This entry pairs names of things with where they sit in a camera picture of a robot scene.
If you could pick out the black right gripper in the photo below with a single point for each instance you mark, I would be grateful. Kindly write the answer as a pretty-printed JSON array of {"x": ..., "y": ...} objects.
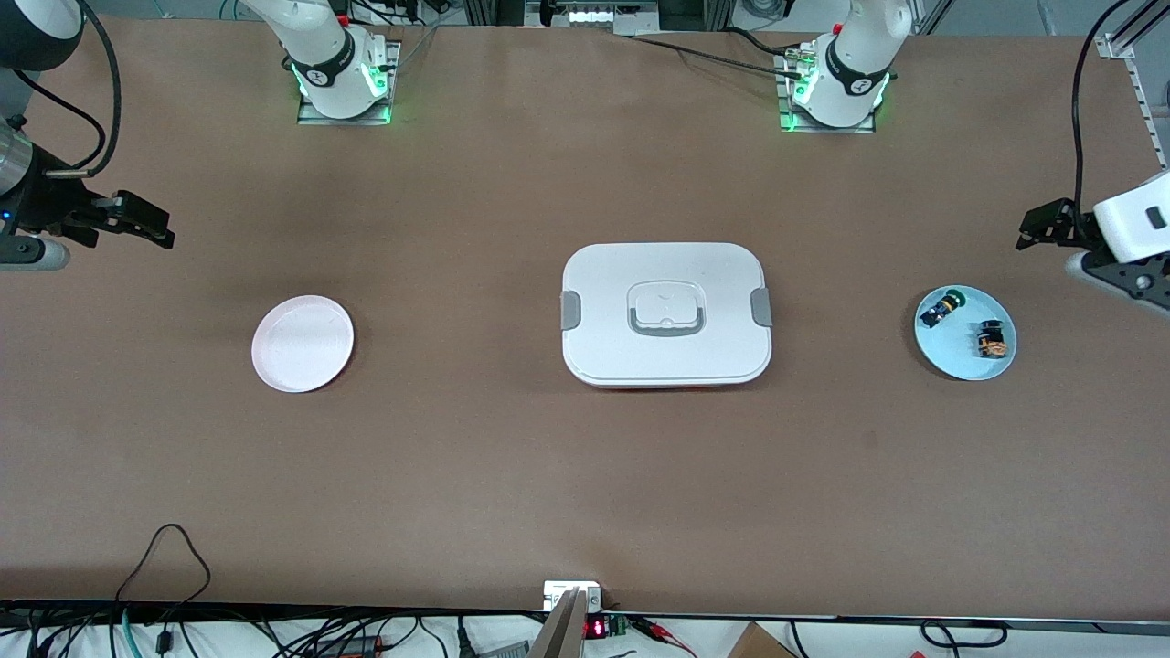
[{"x": 38, "y": 203}]

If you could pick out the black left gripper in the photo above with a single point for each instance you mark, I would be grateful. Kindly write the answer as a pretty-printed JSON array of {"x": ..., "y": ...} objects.
[{"x": 1071, "y": 228}]

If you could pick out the black brown small object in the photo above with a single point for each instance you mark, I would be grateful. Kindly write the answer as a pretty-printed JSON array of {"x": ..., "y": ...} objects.
[{"x": 992, "y": 340}]

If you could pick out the light blue round plate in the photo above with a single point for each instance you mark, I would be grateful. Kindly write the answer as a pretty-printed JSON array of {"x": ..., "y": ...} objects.
[{"x": 960, "y": 356}]

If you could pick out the pink round plate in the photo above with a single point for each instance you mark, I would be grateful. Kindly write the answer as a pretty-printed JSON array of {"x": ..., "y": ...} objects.
[{"x": 302, "y": 345}]

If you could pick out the white lidded container box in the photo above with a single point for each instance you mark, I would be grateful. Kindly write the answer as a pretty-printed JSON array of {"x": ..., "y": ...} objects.
[{"x": 667, "y": 356}]

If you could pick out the black power adapter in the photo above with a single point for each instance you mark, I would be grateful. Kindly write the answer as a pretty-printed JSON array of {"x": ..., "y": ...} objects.
[{"x": 352, "y": 647}]

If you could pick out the white power strip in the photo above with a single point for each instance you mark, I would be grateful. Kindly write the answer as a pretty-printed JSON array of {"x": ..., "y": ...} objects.
[{"x": 612, "y": 15}]

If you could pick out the brown cardboard piece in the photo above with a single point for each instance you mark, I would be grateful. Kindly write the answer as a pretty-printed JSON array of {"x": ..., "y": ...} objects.
[{"x": 759, "y": 644}]

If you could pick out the red digit display board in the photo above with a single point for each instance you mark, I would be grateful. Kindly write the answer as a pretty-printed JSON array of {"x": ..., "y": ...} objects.
[{"x": 599, "y": 628}]

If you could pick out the blue switch with green button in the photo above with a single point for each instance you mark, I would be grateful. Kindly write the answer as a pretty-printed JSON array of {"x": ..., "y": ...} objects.
[{"x": 940, "y": 309}]

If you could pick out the aluminium frame rail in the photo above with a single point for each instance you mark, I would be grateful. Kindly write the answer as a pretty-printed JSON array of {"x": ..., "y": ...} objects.
[{"x": 1150, "y": 110}]

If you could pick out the white post bracket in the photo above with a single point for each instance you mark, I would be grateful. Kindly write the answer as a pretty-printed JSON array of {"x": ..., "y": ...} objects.
[{"x": 553, "y": 592}]

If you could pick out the aluminium camera post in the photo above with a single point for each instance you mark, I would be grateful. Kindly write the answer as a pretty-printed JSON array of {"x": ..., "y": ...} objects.
[{"x": 562, "y": 631}]

